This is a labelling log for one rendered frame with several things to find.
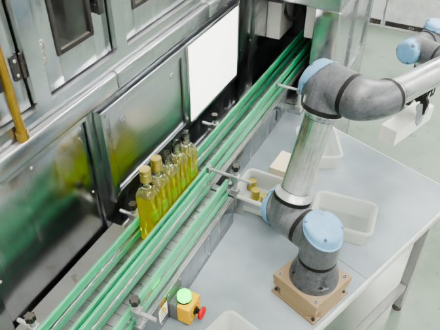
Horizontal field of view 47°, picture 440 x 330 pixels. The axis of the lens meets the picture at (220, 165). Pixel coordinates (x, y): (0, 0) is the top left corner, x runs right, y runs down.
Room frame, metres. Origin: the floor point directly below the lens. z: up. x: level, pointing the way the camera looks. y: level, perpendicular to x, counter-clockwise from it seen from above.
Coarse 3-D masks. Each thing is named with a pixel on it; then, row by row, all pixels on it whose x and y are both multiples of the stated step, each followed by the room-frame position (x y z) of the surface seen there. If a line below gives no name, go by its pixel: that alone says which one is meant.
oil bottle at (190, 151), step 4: (192, 144) 1.33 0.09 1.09; (184, 148) 1.31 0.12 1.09; (188, 148) 1.31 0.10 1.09; (192, 148) 1.32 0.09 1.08; (196, 148) 1.34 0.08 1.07; (184, 152) 1.30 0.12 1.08; (188, 152) 1.30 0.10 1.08; (192, 152) 1.31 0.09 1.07; (196, 152) 1.33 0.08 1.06; (188, 156) 1.29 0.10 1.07; (192, 156) 1.31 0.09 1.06; (196, 156) 1.33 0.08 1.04; (188, 160) 1.29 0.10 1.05; (192, 160) 1.31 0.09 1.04; (196, 160) 1.33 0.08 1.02; (188, 164) 1.29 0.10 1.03; (192, 164) 1.31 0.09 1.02; (196, 164) 1.33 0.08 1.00; (192, 168) 1.31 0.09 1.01; (196, 168) 1.33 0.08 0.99; (192, 172) 1.30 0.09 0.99; (196, 172) 1.33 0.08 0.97; (192, 176) 1.30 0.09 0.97; (192, 180) 1.30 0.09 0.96
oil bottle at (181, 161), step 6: (174, 156) 1.26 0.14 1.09; (180, 156) 1.26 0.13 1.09; (186, 156) 1.28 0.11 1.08; (174, 162) 1.25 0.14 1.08; (180, 162) 1.25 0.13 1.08; (186, 162) 1.27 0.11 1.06; (180, 168) 1.24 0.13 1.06; (186, 168) 1.27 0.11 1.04; (180, 174) 1.24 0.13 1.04; (186, 174) 1.27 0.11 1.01; (186, 180) 1.27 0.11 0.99; (186, 186) 1.27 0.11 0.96
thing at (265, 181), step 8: (248, 176) 1.48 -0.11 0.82; (256, 176) 1.49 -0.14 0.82; (264, 176) 1.47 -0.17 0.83; (272, 176) 1.46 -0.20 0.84; (240, 184) 1.42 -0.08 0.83; (264, 184) 1.47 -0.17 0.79; (272, 184) 1.45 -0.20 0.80; (240, 192) 1.41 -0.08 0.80; (248, 192) 1.44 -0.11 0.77; (248, 200) 1.33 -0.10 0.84
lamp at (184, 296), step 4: (184, 288) 0.94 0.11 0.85; (180, 292) 0.92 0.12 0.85; (184, 292) 0.92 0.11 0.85; (188, 292) 0.92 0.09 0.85; (180, 296) 0.91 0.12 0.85; (184, 296) 0.91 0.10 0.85; (188, 296) 0.91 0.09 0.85; (180, 300) 0.90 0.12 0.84; (184, 300) 0.90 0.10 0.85; (188, 300) 0.90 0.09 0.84; (184, 304) 0.90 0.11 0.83
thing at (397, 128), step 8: (416, 104) 1.54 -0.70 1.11; (400, 112) 1.49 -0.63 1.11; (408, 112) 1.49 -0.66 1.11; (392, 120) 1.44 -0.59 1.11; (400, 120) 1.44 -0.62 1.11; (408, 120) 1.44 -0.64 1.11; (424, 120) 1.50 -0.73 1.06; (384, 128) 1.41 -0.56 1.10; (392, 128) 1.39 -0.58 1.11; (400, 128) 1.39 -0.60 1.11; (408, 128) 1.42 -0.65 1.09; (416, 128) 1.47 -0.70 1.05; (384, 136) 1.40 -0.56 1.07; (392, 136) 1.38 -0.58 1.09; (400, 136) 1.39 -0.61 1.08; (392, 144) 1.37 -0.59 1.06
